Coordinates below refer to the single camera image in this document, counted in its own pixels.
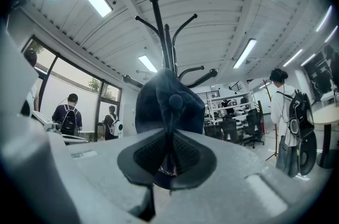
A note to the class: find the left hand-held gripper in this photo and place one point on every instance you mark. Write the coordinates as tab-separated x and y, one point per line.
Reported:
49	125

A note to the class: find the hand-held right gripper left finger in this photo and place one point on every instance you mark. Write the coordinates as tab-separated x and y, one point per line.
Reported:
111	159

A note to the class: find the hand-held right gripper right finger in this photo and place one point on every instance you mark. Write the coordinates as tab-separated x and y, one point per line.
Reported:
217	159

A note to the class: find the dark blue baseball cap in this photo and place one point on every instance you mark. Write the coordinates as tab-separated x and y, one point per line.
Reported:
164	101

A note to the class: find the black coat rack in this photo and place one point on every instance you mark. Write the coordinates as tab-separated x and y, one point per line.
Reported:
159	21

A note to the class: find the shelving with equipment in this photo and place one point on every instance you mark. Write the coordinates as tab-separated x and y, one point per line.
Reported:
230	98

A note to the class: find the brown wooden coat rack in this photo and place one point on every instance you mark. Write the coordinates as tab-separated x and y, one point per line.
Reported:
275	125

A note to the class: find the black backpack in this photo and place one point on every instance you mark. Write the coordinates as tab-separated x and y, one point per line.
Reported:
69	121
300	111

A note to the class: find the white round backpack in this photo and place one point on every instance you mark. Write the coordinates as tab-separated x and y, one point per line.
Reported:
117	128

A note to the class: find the wide white roller blind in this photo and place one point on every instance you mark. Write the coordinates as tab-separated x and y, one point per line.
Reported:
84	101

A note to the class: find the narrow white roller blind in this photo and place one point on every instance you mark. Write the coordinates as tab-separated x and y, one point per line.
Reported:
104	109

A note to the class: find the grey metal lockers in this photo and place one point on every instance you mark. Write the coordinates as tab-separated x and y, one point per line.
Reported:
129	119

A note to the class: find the red canister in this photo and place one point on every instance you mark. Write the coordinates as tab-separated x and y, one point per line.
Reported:
262	129

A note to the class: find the black framed window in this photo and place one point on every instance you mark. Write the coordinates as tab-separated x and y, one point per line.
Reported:
66	69

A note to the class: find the black mezzanine railing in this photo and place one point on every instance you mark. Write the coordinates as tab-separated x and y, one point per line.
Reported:
235	86

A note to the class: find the long ceiling light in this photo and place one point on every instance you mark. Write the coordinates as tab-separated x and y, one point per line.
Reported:
308	60
324	18
292	58
245	53
96	0
147	64
331	34

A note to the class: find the round wooden table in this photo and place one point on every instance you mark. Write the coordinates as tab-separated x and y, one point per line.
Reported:
328	114

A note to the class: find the white box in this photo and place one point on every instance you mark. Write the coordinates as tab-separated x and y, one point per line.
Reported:
328	99

